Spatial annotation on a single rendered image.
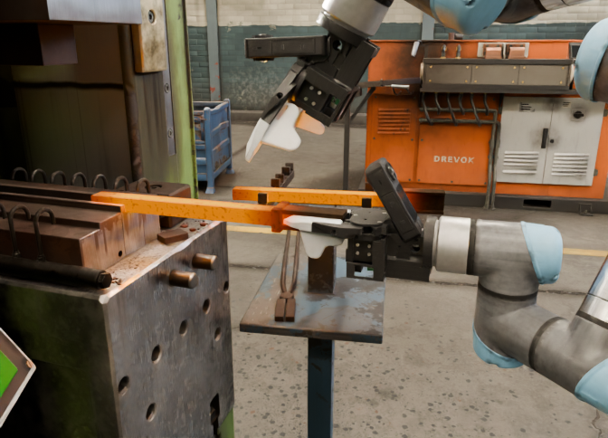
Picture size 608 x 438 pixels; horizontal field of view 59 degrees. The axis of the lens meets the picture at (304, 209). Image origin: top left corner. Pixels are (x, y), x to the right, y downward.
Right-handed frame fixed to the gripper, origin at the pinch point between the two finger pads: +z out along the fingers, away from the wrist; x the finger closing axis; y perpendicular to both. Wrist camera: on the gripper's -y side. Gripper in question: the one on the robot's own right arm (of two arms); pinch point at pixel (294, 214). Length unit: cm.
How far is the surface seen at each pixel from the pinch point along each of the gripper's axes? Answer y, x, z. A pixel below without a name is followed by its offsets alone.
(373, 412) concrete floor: 101, 87, 2
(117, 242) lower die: 5.6, -4.5, 27.7
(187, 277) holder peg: 12.3, 0.1, 18.5
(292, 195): 5.9, 28.9, 10.3
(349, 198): 6.2, 30.6, -1.2
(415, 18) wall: -48, 755, 72
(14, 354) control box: 1.8, -38.5, 13.1
